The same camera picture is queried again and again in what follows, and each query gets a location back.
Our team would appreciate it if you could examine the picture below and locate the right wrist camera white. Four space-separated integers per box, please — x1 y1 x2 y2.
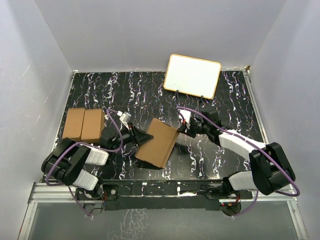
177 109 191 126

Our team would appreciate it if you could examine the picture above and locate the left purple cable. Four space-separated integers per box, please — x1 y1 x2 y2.
45 108 125 219

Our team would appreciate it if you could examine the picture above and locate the white board yellow frame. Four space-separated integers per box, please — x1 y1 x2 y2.
163 54 222 100

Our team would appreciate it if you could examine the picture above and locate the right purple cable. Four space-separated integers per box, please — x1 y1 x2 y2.
176 106 301 217

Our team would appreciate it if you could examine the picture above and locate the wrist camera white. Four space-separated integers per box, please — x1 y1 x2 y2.
117 111 132 128
177 109 191 126

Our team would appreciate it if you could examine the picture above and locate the brown cardboard box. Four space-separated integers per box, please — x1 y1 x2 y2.
135 118 179 168
62 108 105 144

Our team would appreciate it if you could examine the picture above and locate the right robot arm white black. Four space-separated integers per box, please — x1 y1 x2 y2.
176 106 300 199

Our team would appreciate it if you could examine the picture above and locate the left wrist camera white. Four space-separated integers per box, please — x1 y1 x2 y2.
117 111 132 128

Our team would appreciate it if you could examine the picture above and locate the aluminium rail frame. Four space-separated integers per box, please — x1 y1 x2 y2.
19 183 308 240

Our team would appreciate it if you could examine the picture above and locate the folded brown cardboard box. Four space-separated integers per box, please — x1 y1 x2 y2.
62 108 105 144

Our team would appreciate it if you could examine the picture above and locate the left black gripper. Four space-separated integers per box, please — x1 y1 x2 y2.
110 122 154 151

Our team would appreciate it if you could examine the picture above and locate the black base frame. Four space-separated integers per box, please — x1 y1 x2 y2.
75 180 253 214

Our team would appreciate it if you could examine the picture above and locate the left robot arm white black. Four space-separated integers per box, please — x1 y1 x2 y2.
41 123 154 200

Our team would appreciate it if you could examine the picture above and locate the purple cable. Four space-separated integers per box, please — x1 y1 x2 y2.
176 106 301 217
45 108 125 219

